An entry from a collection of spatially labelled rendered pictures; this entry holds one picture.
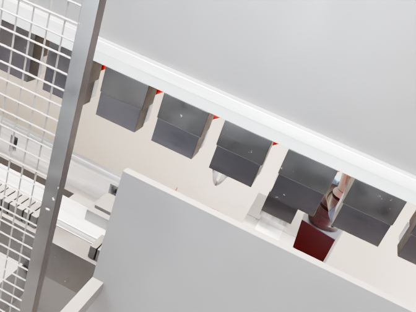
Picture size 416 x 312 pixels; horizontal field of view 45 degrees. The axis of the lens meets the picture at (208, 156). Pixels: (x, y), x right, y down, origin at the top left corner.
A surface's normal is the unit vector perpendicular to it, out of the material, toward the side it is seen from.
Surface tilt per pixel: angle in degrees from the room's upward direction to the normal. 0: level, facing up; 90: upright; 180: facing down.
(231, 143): 90
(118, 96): 90
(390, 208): 90
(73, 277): 90
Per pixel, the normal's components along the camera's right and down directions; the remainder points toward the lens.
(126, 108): -0.32, 0.35
